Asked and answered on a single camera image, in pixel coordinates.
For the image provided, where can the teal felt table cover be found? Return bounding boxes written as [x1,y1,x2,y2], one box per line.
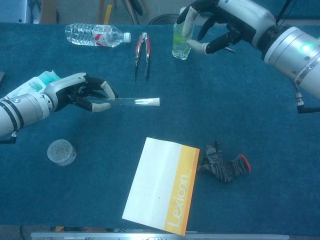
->
[0,21,320,230]

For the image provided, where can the red-handled metal tongs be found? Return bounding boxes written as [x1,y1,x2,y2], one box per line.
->
[134,31,152,81]

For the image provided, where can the coiled grey hose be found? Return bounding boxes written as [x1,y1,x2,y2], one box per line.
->
[147,13,180,26]

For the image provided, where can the grey metal cabinet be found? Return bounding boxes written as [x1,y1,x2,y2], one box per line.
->
[0,0,41,25]

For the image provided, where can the round clear box of screws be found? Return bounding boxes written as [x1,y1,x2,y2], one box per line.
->
[46,139,77,167]

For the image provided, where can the brown cardboard box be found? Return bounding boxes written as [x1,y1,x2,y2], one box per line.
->
[39,0,60,25]

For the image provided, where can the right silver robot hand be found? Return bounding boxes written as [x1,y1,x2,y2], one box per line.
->
[176,0,276,55]

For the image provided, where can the yellow stick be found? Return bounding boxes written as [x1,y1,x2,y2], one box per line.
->
[103,4,113,25]

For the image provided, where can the clear glass test tube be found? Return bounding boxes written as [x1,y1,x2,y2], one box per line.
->
[87,96,154,107]

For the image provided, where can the white yellow Lexicon booklet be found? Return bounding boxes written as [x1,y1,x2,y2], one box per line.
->
[121,136,201,236]

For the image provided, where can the teal wet wipes pack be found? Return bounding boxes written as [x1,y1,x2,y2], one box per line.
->
[6,69,62,100]

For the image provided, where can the aluminium frame rail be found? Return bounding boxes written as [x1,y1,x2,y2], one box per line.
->
[30,231,290,240]

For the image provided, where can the black tripod stand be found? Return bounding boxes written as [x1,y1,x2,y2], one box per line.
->
[274,0,293,26]

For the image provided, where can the grey knit work glove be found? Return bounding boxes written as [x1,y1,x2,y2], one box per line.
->
[196,140,252,184]

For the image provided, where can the clear red-label water bottle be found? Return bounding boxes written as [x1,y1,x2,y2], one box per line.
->
[65,23,132,48]

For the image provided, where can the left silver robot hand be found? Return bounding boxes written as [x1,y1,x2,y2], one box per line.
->
[43,72,118,113]

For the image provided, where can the clear green-label bottle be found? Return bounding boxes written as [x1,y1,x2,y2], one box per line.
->
[171,6,194,61]

